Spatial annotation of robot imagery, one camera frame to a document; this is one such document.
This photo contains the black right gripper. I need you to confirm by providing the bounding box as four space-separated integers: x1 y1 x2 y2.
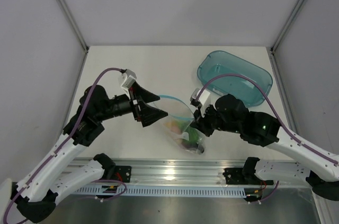
190 102 242 138

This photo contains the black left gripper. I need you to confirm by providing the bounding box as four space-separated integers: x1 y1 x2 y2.
95 82 168 127

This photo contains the green toy bell pepper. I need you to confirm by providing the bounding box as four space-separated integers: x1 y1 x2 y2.
185 127 203 148

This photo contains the clear zip bag teal zipper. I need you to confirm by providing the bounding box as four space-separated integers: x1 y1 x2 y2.
151 95 205 152

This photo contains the pink toy egg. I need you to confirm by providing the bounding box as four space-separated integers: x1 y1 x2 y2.
171 126 181 134

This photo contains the yellow toy lemon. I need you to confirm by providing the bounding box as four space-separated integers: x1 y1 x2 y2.
165 120 178 129

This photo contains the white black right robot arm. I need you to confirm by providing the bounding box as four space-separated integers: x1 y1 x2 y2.
190 94 338 201

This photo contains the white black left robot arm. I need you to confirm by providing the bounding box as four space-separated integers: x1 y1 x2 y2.
10 82 168 223

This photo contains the teal plastic tray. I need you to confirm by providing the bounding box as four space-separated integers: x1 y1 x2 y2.
197 50 273 107

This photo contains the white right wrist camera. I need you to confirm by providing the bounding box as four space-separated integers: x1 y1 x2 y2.
190 88 211 108

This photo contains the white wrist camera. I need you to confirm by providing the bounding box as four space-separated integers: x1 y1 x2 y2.
118 69 137 91
190 88 211 108

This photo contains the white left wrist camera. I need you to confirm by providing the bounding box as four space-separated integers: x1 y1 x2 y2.
118 69 137 91

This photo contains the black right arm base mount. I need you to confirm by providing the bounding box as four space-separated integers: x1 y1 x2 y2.
222 157 274 185

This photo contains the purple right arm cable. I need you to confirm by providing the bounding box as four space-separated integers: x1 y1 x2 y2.
197 73 339 166

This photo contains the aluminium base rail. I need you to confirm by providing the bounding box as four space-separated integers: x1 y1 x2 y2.
34 157 326 189

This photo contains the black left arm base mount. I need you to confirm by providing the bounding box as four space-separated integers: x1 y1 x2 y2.
93 153 132 183

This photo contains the white slotted cable duct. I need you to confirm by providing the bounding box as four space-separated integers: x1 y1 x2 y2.
73 184 246 198

